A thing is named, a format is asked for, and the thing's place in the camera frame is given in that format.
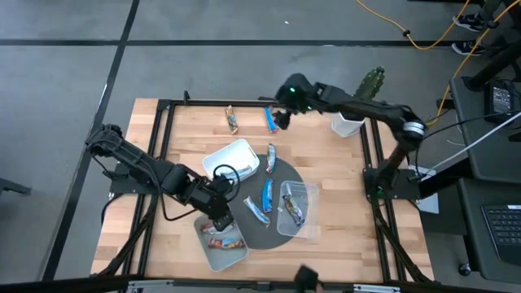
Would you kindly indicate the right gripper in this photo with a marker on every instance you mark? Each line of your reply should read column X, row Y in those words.
column 283, row 115

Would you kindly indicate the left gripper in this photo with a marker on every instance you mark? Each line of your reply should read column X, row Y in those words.
column 207, row 199

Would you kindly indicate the dark multicolour granola bar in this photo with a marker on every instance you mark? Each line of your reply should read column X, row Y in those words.
column 227, row 243

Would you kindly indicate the multicolour wrapper granola bar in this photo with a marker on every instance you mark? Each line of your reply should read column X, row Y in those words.
column 271, row 158

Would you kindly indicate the orange green granola bar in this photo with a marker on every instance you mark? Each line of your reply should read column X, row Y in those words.
column 232, row 120

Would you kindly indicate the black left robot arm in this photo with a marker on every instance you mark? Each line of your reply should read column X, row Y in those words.
column 134, row 156

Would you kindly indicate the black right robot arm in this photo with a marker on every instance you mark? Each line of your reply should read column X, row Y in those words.
column 366, row 108

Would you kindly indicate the bright blue granola bar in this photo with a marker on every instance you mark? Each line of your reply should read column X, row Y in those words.
column 267, row 195

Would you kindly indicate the grey rectangular tray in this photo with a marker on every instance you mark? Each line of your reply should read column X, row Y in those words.
column 228, row 260

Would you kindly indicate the round dark woven mat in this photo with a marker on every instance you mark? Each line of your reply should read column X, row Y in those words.
column 285, row 173

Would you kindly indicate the white plastic bin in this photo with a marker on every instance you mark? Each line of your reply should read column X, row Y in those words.
column 232, row 156

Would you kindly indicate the clear plastic container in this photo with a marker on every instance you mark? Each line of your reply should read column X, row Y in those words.
column 308, row 228

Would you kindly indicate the green cactus in white pot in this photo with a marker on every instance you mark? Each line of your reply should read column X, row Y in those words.
column 370, row 83

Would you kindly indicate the black handheld device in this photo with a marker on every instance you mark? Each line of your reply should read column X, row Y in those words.
column 306, row 278

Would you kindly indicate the black metal crossbar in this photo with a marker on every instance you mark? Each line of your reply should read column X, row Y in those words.
column 61, row 285

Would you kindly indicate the dark grey desk top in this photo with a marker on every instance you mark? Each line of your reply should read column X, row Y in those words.
column 472, row 106
column 472, row 228

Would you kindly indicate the light grey rod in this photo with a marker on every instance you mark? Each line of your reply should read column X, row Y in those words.
column 472, row 143

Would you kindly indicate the person's shoe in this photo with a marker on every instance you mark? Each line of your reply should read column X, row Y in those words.
column 468, row 48
column 470, row 22

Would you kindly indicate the black furniture foot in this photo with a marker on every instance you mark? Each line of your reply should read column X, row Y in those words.
column 14, row 187

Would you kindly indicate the black desk foot beam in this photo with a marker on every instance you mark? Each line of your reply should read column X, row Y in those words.
column 492, row 65

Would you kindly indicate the black power adapter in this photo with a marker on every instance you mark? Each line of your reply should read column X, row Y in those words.
column 500, row 99

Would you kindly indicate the black caster wheel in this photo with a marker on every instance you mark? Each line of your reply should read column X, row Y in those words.
column 464, row 269

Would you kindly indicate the person's leg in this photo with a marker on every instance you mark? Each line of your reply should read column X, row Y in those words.
column 490, row 8

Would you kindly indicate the black laptop keyboard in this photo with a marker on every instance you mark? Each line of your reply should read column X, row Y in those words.
column 504, row 232

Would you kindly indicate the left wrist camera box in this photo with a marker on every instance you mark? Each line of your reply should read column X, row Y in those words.
column 221, row 184

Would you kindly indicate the black aluminium table frame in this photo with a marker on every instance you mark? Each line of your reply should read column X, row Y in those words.
column 203, row 102

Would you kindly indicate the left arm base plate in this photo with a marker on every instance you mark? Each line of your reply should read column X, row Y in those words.
column 122, row 189

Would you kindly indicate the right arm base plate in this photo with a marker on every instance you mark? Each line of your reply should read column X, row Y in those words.
column 403, row 189

